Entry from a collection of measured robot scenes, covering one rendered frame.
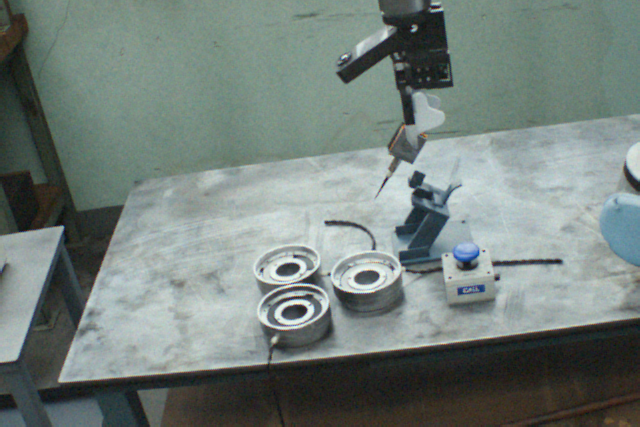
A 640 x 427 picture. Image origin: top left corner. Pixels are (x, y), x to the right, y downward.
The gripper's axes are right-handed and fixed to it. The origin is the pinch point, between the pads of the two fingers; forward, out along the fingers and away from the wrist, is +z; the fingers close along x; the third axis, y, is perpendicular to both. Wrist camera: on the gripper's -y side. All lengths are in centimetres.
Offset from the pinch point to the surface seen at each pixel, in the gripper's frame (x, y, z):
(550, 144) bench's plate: 27.1, 26.4, 19.7
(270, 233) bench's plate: 9.9, -25.4, 19.5
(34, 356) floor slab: 86, -118, 99
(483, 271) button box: -15.5, 7.7, 15.2
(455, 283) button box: -16.6, 3.5, 15.8
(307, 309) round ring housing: -16.2, -18.2, 17.1
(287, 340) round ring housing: -22.1, -21.1, 17.7
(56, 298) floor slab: 116, -119, 99
